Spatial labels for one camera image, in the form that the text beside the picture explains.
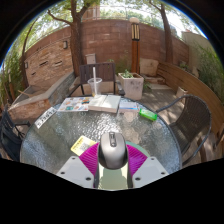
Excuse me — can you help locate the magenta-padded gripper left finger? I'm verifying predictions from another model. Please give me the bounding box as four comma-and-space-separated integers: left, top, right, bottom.
55, 142, 101, 190

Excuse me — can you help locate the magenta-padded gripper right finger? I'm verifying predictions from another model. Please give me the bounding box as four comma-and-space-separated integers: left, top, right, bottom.
126, 142, 170, 190

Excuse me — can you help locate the grey and black computer mouse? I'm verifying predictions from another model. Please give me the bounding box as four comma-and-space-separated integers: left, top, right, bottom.
97, 131, 129, 170

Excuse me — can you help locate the light green round mouse pad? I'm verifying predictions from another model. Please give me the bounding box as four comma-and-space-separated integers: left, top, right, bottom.
96, 140, 150, 191

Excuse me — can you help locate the yellow card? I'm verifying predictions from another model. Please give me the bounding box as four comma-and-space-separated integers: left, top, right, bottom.
70, 135, 98, 157

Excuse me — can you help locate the green small box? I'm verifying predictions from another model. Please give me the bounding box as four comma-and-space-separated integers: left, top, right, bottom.
138, 108, 158, 122

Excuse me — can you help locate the colourful open magazine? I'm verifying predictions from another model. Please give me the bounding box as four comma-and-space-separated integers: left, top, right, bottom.
57, 96, 92, 113

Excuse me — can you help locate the blue and white booklet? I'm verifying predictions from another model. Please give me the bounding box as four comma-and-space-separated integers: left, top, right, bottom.
118, 100, 140, 114

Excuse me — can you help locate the white book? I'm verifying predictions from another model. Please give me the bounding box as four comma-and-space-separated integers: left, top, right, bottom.
87, 94, 122, 114

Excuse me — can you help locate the black metal chair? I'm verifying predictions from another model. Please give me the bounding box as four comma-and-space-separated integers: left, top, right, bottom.
0, 104, 32, 163

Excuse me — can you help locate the white planter box with plant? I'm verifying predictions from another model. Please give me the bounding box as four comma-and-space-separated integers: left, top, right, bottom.
117, 69, 145, 101

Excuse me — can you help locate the curved wooden bench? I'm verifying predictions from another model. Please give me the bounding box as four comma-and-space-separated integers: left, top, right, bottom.
156, 61, 224, 134

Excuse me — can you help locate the dark wooden slatted chair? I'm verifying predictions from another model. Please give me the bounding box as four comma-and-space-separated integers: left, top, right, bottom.
68, 62, 126, 98

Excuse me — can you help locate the beige stone block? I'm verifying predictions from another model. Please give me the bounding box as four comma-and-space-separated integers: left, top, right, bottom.
139, 58, 160, 77

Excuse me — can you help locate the white utility box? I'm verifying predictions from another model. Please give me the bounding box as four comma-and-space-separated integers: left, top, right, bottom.
85, 53, 97, 65

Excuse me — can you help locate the thin leaning tree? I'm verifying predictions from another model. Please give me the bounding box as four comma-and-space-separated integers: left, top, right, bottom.
19, 19, 38, 89

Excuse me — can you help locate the forked tree trunk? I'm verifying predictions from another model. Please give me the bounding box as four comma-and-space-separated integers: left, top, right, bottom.
46, 0, 101, 78

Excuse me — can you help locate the slim straight tree trunk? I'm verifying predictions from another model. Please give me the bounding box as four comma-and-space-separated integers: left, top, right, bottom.
148, 0, 175, 65

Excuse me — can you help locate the wooden garden lamp post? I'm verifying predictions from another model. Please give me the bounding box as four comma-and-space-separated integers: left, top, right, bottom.
129, 16, 141, 75

